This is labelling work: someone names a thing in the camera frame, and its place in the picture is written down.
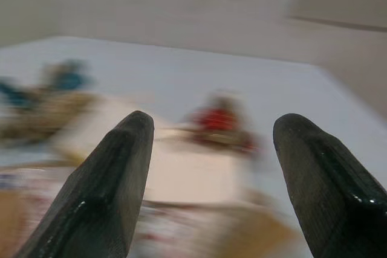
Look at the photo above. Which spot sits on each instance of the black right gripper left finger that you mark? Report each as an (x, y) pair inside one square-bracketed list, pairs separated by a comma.
[(109, 191)]

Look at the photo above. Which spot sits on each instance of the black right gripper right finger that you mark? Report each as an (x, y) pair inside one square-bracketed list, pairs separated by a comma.
[(326, 191)]

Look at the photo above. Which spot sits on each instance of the white paper box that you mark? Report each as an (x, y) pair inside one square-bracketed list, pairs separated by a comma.
[(193, 167)]

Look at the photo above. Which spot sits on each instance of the brown cardboard piece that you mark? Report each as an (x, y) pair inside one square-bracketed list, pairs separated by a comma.
[(236, 234)]

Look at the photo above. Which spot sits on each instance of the crumpled teal brown wrapper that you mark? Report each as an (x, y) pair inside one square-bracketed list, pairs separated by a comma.
[(45, 110)]

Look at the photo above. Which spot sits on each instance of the small red teal wrapper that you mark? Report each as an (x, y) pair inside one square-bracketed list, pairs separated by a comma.
[(216, 120)]

